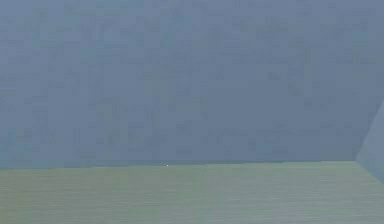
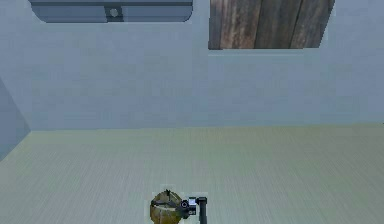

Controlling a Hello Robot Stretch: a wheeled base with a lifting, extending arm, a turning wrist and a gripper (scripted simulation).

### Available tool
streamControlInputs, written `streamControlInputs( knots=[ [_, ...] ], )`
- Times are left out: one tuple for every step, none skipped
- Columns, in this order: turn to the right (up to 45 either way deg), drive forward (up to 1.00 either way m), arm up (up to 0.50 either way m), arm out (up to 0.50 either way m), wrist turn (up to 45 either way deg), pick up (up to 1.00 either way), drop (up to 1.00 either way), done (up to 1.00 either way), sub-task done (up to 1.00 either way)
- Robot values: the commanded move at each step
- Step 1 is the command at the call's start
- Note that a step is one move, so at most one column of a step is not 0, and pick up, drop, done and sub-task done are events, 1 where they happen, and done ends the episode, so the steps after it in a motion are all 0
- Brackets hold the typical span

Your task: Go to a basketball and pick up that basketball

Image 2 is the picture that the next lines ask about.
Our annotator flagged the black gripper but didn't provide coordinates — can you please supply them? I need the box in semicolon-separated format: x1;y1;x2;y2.
151;198;191;220

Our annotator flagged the brown wooden panel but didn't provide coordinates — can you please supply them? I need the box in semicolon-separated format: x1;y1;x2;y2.
208;0;336;51

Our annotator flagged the blue-grey wall cabinet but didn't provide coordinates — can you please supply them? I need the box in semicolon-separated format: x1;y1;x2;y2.
27;0;194;24

